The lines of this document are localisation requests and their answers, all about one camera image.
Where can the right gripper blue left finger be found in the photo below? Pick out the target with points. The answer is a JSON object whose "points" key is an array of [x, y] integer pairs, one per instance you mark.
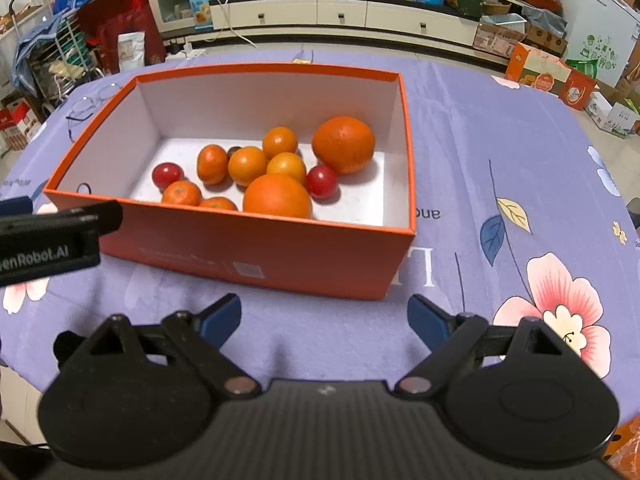
{"points": [[198, 338]]}

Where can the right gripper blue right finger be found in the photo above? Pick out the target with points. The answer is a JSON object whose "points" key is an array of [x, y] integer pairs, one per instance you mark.
{"points": [[453, 341]]}

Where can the small orange citrus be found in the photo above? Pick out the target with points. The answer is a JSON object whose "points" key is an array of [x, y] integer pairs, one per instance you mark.
{"points": [[182, 193]]}

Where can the red cherry tomato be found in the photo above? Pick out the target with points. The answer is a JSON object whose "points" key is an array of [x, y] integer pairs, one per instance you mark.
{"points": [[321, 182], [166, 174]]}

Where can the large orange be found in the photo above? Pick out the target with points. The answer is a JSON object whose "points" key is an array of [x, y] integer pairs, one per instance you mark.
{"points": [[344, 143], [277, 195]]}

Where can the brown chestnut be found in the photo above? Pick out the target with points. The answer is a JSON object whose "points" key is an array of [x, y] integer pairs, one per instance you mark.
{"points": [[232, 150]]}

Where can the small mandarin orange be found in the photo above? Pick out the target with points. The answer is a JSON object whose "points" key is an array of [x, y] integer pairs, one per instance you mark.
{"points": [[279, 140]]}

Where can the medium orange citrus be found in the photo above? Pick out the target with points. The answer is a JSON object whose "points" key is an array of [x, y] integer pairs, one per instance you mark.
{"points": [[246, 165]]}

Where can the small orange kumquat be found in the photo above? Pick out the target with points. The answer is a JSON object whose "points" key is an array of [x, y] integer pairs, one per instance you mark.
{"points": [[288, 164]]}

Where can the purple floral tablecloth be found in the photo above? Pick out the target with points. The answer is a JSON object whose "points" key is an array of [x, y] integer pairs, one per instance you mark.
{"points": [[517, 216]]}

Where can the clear eyeglasses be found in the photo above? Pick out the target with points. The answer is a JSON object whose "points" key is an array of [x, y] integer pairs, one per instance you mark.
{"points": [[85, 108]]}

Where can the orange cardboard box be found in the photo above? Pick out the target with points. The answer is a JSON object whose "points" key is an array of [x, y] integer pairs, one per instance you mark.
{"points": [[353, 244]]}

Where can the red gift bag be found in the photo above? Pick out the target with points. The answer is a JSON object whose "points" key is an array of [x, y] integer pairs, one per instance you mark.
{"points": [[103, 21]]}

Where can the orange fruit carton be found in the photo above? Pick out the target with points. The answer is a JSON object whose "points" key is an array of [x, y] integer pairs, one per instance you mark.
{"points": [[534, 68]]}

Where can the white tv cabinet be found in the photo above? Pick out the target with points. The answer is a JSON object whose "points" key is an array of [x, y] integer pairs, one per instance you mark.
{"points": [[376, 15]]}

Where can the white refrigerator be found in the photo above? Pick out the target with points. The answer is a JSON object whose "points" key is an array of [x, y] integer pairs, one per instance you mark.
{"points": [[605, 31]]}

